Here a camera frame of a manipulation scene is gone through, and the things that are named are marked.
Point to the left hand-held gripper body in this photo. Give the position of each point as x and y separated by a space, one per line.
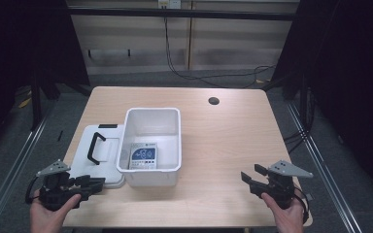
56 191

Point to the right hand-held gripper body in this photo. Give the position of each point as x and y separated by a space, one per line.
281 191

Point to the person's right hand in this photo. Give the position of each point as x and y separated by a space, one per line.
288 220

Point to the person's left hand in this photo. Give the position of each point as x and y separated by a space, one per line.
47 220

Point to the white and blue box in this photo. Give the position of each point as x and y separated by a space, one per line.
143 156

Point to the white plastic storage bin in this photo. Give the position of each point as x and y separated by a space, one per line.
152 129

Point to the black table grommet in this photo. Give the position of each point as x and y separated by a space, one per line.
213 100

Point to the black metal stand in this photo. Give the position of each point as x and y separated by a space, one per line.
36 103

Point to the black curtain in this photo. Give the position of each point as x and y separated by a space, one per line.
349 64
19 48

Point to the black horizontal bar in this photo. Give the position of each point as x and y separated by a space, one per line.
181 13

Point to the metal floor rail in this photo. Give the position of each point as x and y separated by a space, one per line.
323 168
13 168

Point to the white wall outlet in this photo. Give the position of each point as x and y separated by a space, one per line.
170 4

